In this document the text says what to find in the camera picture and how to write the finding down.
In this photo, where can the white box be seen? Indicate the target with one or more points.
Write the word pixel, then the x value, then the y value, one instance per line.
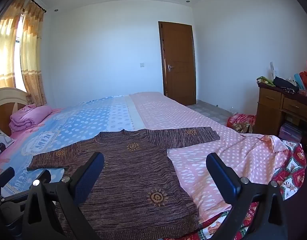
pixel 272 70

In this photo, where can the teal paper roll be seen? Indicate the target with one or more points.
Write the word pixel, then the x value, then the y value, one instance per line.
pixel 299 81

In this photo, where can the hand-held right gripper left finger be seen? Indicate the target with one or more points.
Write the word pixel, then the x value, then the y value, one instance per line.
pixel 89 177

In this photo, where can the cream wooden headboard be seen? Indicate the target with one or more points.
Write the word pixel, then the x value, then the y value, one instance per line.
pixel 3 100

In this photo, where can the red patterned bundle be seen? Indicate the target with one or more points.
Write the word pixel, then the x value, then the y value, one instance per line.
pixel 239 122

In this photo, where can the small red bag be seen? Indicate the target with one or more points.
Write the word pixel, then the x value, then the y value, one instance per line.
pixel 304 78

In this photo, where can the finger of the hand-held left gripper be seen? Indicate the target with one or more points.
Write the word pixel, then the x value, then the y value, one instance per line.
pixel 4 177

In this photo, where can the brown knit sweater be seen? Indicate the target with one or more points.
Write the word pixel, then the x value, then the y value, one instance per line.
pixel 133 170

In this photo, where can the purple shoe box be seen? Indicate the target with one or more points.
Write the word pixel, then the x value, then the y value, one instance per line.
pixel 291 131

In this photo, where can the folded pink blanket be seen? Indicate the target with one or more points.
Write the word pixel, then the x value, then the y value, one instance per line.
pixel 26 117

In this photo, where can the dark curtain rod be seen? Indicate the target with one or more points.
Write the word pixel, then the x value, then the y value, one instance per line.
pixel 36 2

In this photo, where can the white patterned pillow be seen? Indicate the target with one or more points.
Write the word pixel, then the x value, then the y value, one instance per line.
pixel 1 140

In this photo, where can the dotted pink blue bedsheet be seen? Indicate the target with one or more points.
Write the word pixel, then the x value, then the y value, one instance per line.
pixel 218 120

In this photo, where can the pink tissue box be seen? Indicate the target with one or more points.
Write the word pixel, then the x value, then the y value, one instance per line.
pixel 306 93

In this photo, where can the brown wooden desk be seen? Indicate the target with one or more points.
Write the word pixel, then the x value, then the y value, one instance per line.
pixel 268 110

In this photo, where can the brown wooden door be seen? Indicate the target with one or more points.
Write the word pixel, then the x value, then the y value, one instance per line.
pixel 179 62

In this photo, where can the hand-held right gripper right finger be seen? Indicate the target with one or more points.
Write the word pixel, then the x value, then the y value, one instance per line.
pixel 223 177

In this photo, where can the dark purple chair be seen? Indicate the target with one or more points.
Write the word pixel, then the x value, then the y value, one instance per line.
pixel 301 205

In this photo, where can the orange curtain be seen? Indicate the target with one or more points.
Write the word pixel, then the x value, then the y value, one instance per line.
pixel 33 55
pixel 6 42

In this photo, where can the green cloth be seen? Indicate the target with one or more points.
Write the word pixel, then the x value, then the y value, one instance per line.
pixel 264 80

